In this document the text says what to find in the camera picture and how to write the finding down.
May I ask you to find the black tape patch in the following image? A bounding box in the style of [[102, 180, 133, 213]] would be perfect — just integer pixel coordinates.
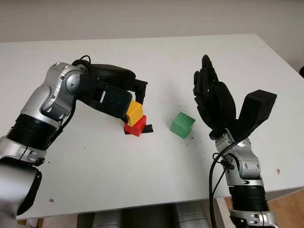
[[124, 123, 154, 135]]

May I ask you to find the yellow wooden block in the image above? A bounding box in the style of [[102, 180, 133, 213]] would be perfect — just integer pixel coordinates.
[[125, 99, 143, 126]]

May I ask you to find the green wooden block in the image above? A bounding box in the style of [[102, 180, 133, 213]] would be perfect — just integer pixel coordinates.
[[171, 112, 196, 139]]

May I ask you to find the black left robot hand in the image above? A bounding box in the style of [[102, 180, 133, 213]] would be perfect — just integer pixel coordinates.
[[90, 63, 148, 125]]

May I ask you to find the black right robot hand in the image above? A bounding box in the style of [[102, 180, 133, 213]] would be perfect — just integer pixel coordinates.
[[192, 54, 237, 138]]

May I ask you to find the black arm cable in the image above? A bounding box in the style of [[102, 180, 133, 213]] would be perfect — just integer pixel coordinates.
[[71, 56, 94, 69], [208, 142, 238, 228]]

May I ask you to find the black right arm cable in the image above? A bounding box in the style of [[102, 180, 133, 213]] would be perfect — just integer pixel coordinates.
[[208, 142, 238, 228]]

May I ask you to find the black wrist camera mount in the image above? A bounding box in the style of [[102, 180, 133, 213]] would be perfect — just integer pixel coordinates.
[[79, 74, 133, 119], [234, 89, 277, 143]]

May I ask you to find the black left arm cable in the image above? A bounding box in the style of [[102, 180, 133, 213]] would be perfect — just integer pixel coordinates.
[[71, 56, 94, 69]]

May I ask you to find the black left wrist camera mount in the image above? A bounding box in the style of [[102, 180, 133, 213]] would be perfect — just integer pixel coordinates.
[[79, 74, 133, 119]]

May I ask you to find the red wooden block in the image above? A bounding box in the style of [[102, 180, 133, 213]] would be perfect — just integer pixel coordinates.
[[124, 115, 147, 137]]

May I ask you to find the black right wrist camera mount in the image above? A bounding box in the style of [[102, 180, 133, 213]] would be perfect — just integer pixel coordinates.
[[234, 89, 277, 143]]

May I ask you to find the grey robot torso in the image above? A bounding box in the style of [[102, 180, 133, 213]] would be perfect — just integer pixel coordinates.
[[77, 201, 214, 228]]

